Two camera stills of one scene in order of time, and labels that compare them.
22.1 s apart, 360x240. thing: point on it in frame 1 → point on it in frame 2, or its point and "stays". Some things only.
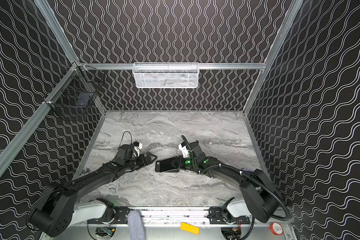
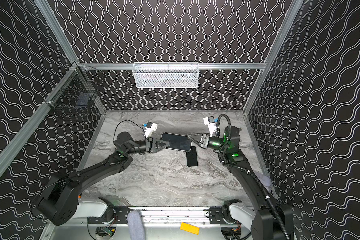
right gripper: [181, 163] → [204, 141]
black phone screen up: [169, 164] → [177, 141]
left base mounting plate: [120, 217] stays
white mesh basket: [165, 75] stays
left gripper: [140, 160] → [149, 145]
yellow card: [189, 227] stays
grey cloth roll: [136, 226] stays
